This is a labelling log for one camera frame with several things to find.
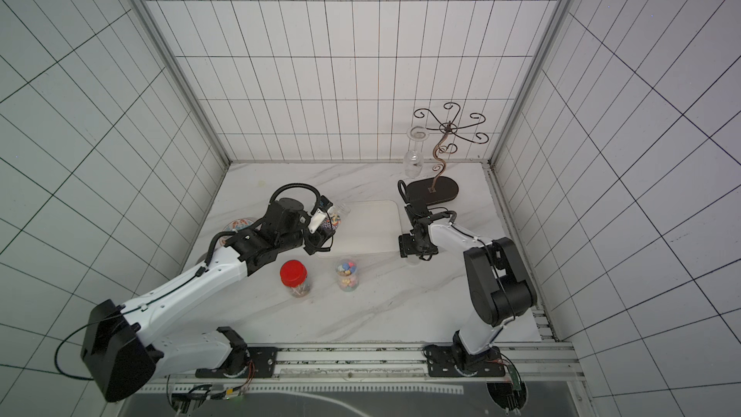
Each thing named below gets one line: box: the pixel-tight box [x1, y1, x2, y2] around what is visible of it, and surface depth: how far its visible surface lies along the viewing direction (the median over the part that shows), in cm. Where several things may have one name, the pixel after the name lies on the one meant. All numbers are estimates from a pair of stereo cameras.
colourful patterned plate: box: [221, 218, 255, 232], surface depth 97 cm
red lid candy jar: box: [279, 259, 310, 298], surface depth 79 cm
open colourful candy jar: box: [335, 258, 359, 293], surface depth 83 cm
